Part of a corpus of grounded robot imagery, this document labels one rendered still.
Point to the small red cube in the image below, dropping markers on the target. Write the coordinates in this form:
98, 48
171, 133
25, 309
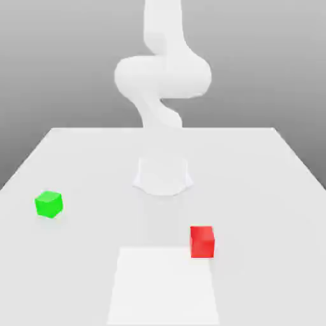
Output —
202, 243

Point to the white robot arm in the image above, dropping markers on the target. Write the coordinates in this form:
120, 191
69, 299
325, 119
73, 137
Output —
163, 76

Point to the small green cube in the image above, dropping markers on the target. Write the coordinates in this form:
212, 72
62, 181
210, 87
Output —
48, 204

